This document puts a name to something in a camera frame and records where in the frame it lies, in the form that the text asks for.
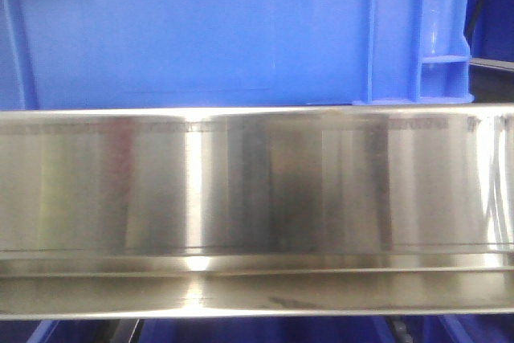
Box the large blue plastic bin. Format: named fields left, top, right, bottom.
left=1, top=0, right=473, bottom=110

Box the dark blue bin at right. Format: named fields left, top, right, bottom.
left=466, top=0, right=513, bottom=62

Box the stainless steel shelf front rail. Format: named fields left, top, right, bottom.
left=1, top=104, right=513, bottom=320

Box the blue bin below rail centre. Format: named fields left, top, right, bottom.
left=139, top=316, right=395, bottom=342

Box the blue bin below rail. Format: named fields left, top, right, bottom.
left=139, top=316, right=395, bottom=342
left=19, top=320, right=118, bottom=342
left=422, top=314, right=513, bottom=342

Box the blue bin below rail right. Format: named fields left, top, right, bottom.
left=422, top=314, right=513, bottom=342

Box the blue bin below rail left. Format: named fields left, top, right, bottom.
left=19, top=320, right=118, bottom=342

